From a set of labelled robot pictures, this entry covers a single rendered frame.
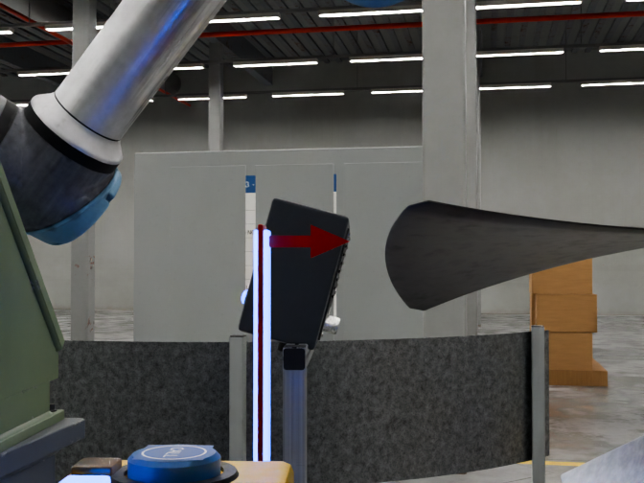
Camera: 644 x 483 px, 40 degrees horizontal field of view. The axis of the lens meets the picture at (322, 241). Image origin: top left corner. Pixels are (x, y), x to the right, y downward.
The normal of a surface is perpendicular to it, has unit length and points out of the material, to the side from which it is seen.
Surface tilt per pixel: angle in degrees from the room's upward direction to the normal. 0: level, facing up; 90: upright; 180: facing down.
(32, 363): 90
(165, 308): 90
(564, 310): 90
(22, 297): 90
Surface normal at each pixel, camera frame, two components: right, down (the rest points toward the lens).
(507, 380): 0.58, -0.02
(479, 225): -0.05, 0.97
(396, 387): 0.38, -0.02
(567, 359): -0.22, -0.03
